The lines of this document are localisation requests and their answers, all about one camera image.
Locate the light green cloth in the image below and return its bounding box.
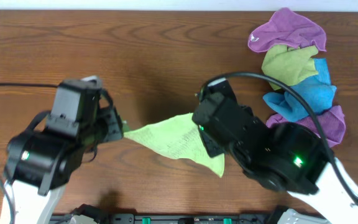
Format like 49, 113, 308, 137
124, 113, 225, 177

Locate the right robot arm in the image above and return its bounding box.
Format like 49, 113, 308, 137
192, 92, 358, 223

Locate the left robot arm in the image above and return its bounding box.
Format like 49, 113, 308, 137
0, 106, 123, 223

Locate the purple cloth at bottom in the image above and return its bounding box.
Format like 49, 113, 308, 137
266, 105, 346, 147

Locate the purple cloth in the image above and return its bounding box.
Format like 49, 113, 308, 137
247, 7, 327, 53
266, 105, 346, 147

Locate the blue crumpled cloth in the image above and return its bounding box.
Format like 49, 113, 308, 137
263, 58, 337, 122

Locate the olive green crumpled cloth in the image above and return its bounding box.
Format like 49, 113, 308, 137
262, 45, 318, 86

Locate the purple cloth at top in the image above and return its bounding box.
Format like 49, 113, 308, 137
247, 7, 327, 53

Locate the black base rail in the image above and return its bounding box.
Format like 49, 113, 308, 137
50, 213, 279, 224

